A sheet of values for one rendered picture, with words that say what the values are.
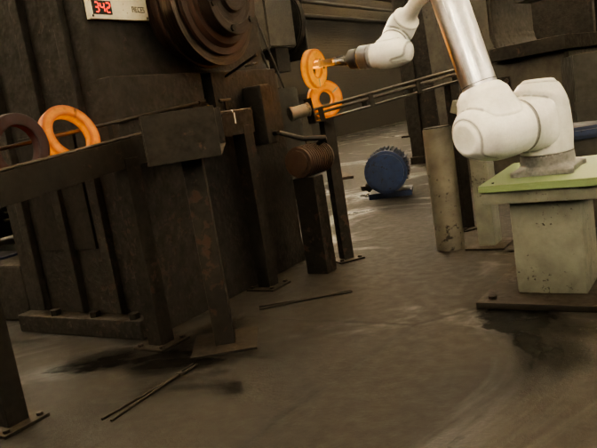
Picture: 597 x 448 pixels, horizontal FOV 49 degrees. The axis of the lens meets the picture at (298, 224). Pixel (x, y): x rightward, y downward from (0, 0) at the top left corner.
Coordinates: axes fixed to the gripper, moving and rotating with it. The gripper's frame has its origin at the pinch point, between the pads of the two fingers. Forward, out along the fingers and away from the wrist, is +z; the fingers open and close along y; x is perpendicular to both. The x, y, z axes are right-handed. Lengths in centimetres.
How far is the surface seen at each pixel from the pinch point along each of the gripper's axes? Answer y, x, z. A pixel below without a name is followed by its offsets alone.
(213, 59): -39.2, 5.0, 18.6
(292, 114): -0.1, -18.5, 12.5
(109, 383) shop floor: -117, -85, 9
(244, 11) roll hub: -25.6, 21.3, 12.0
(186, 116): -95, -14, -15
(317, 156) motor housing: -4.7, -36.2, 0.0
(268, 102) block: -9.8, -12.7, 17.1
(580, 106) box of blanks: 160, -34, -72
